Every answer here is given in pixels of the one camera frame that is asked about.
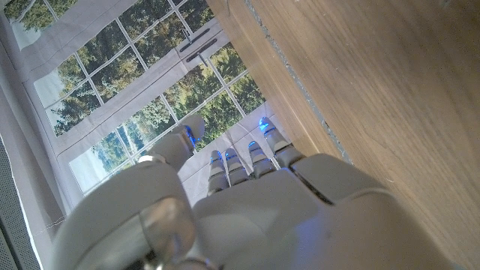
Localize printed window forest backdrop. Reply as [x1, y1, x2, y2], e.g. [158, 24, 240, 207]
[0, 0, 301, 266]

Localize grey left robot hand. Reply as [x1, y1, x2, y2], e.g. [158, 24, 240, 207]
[48, 114, 457, 270]

